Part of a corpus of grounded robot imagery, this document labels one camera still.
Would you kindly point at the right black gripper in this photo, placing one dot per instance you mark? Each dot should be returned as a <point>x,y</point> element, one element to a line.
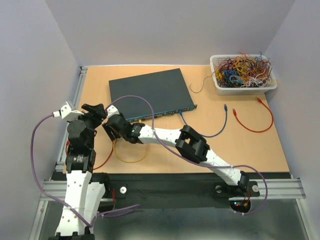
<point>110,132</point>

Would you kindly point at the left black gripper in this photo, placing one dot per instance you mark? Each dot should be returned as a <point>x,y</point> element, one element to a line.
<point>99,113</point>

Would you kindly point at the dark blue network switch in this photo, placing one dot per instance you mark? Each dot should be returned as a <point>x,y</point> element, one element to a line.
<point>165,91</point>

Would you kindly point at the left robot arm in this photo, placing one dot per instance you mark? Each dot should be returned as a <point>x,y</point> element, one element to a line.
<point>82,195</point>

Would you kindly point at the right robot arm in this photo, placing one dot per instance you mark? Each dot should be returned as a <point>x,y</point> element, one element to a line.
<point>185,143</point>

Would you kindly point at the black base mat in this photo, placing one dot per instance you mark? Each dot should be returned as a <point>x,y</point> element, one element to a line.
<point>164,201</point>

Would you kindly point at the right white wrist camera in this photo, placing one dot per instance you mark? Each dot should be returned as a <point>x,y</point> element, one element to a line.
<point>111,111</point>

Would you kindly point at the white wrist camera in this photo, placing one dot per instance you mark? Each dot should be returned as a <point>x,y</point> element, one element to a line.
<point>67,112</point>
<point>111,111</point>

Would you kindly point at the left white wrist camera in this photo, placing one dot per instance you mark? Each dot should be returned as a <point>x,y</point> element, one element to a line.
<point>67,112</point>

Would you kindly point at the aluminium left side rail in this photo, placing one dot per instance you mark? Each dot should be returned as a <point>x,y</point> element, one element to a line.
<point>80,83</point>

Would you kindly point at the aluminium rail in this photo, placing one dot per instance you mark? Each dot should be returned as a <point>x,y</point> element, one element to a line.
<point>272,189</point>
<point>80,83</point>

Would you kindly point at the aluminium front rail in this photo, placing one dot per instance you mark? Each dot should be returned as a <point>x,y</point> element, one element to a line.
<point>272,189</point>

